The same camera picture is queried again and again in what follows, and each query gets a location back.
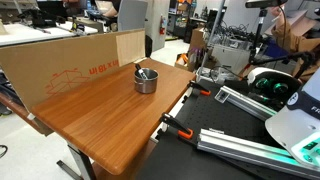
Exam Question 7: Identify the seated person in dark shirt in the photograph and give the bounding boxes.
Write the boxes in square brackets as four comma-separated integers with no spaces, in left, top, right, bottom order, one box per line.
[94,0,123,18]

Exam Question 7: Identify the person in brown jacket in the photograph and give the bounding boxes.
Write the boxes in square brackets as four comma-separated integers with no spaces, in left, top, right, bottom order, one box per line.
[270,5,320,83]

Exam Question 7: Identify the black Expo marker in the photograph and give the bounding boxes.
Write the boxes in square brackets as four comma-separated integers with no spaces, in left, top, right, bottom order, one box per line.
[134,63,148,80]

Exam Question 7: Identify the black camera stand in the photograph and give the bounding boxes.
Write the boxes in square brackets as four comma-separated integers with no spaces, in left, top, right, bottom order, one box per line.
[249,7,316,79]

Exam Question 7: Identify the black device on workbench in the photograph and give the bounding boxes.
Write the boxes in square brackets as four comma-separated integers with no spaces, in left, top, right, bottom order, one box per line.
[18,8,67,29]

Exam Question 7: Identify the flat cardboard sheets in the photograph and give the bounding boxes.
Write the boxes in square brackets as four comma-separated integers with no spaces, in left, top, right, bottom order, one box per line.
[283,9,319,38]

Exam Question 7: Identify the orange box of items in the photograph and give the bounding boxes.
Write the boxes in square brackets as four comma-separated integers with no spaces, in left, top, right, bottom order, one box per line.
[174,52,198,72]

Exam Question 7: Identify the black floor cable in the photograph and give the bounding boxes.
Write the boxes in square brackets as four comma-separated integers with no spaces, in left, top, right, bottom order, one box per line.
[0,144,9,160]

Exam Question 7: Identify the grey metal table leg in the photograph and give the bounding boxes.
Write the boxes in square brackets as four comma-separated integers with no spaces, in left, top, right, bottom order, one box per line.
[55,143,98,180]

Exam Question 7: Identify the small stainless steel pot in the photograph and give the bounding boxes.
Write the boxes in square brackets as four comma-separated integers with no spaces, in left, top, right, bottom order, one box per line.
[133,67,160,95]

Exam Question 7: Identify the grey office chair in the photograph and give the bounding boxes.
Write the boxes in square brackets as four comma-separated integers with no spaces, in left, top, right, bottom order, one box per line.
[117,0,149,33]

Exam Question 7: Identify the white VR headset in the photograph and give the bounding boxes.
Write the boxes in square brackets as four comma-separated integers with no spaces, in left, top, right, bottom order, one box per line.
[246,67,303,105]

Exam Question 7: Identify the long aluminium extrusion rail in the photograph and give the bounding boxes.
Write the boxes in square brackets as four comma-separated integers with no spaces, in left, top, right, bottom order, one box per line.
[196,128,320,179]

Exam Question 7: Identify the large black orange spring clamp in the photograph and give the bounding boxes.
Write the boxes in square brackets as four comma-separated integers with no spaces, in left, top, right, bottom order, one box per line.
[159,112,195,140]

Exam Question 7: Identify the white equipment box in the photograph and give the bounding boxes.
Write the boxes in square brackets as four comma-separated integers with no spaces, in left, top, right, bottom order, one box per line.
[211,43,252,74]

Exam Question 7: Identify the dark storage shelf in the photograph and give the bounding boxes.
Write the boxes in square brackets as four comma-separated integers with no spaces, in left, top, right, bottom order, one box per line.
[166,0,198,38]

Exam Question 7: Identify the small black orange spring clamp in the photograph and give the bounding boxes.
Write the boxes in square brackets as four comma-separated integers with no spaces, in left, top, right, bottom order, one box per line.
[187,80,212,97]

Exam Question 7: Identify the silver metal pole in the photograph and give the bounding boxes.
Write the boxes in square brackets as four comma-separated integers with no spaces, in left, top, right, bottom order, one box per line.
[195,0,228,83]

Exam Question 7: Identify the brown cardboard box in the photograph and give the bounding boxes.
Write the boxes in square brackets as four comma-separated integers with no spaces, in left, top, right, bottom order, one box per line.
[189,27,208,52]

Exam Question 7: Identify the white workbench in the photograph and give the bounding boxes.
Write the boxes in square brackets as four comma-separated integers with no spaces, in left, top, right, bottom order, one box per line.
[0,21,99,48]

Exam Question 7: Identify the dark wooden side table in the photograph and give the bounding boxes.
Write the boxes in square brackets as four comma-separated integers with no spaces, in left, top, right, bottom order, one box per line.
[0,91,54,137]

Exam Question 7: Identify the black camera on stand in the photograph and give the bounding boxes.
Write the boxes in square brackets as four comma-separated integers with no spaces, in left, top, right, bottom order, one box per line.
[245,0,288,9]

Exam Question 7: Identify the brown cardboard box panel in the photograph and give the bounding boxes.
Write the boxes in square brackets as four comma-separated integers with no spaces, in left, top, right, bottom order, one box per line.
[0,28,147,113]

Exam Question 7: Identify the short aluminium extrusion rail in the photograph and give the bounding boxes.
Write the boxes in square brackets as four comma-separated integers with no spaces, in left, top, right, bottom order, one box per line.
[214,85,278,122]

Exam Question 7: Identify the blue plastic bin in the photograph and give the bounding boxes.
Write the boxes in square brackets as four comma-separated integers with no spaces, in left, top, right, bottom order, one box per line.
[264,39,284,58]

